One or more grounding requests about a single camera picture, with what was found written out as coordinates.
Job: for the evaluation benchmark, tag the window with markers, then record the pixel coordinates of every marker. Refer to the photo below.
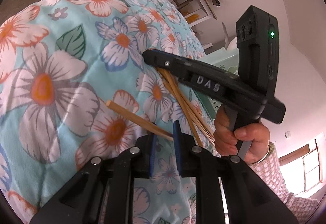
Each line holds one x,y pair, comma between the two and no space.
310,170

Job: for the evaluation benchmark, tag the bundle of wooden chopsticks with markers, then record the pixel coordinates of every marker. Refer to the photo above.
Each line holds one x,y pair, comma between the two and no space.
201,125

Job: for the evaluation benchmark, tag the black tray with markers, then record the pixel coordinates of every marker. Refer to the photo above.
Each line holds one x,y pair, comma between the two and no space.
216,1

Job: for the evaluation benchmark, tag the person's right hand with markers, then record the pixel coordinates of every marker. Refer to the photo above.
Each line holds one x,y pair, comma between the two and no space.
257,137

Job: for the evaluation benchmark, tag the floral turquoise blanket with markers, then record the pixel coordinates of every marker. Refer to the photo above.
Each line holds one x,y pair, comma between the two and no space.
51,48

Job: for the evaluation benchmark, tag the white wall switch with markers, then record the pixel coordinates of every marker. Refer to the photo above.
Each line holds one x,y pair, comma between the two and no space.
288,134

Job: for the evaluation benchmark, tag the green star-cutout utensil holder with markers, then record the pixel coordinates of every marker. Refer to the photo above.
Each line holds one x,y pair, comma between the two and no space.
226,62

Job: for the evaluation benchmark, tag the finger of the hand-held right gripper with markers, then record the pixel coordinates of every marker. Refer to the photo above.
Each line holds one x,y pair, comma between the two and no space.
163,62

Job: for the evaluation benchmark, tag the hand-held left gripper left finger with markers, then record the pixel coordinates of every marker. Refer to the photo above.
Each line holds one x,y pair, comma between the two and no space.
153,155

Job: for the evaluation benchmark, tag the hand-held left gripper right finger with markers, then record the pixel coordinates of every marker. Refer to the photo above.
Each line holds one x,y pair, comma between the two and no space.
177,147

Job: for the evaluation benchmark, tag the person's right forearm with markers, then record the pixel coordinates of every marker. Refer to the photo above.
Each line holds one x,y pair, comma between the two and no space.
277,183

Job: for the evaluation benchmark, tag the tan wooden chopstick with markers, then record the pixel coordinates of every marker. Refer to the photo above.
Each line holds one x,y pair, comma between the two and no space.
132,118

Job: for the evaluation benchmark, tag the yellow plastic bag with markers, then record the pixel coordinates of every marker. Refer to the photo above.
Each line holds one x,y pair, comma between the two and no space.
193,19

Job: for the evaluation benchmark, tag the white rice spoon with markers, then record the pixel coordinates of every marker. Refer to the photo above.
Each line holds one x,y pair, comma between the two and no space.
225,35

